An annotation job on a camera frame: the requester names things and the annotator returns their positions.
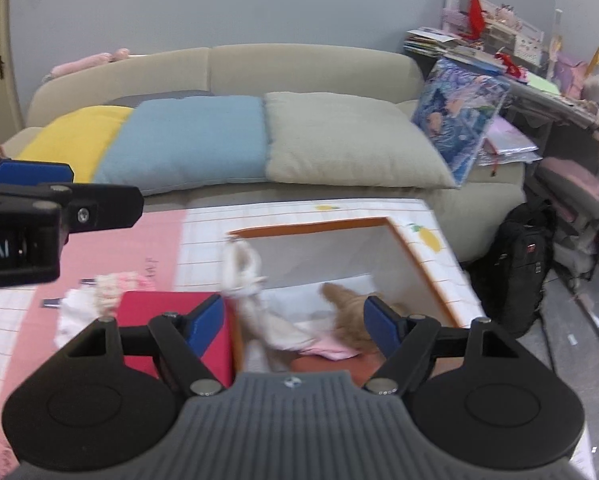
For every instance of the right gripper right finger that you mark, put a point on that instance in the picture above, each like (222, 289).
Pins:
(407, 344)

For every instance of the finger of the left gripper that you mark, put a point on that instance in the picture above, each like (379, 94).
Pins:
(23, 172)
(71, 207)

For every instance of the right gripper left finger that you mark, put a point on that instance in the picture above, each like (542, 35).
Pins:
(181, 340)

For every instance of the brown plush toy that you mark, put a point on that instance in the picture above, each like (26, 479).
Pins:
(349, 326)

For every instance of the pink cloth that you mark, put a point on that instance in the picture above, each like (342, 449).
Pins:
(331, 349)

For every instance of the pink white crochet hat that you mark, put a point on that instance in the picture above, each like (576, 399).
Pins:
(110, 288)

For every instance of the white cloth doll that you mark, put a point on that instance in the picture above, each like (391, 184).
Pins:
(269, 341)

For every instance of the white cloth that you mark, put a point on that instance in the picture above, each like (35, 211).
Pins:
(81, 306)

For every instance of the red box lid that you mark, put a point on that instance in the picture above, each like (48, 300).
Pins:
(138, 309)

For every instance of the yellow cushion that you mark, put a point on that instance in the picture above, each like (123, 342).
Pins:
(79, 139)

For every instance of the pink checkered tablecloth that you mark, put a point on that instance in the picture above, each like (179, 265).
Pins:
(322, 429)

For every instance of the orange rimmed white box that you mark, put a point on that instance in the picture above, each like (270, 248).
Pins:
(409, 267)

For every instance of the light blue cushion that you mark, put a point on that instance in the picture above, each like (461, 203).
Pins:
(180, 144)

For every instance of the pink plush on sofa back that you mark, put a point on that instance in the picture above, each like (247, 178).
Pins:
(91, 61)

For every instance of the black backpack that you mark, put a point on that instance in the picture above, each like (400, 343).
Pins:
(508, 279)

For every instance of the plastic document folders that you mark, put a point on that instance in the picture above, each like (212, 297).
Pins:
(505, 144)

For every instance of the beige cushion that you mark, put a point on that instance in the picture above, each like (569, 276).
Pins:
(333, 139)

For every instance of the pink desk chair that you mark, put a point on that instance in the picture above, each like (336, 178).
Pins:
(573, 190)

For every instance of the anime print cushion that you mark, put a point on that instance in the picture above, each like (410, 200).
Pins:
(455, 110)

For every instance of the cluttered desk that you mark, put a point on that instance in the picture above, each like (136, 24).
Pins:
(490, 37)

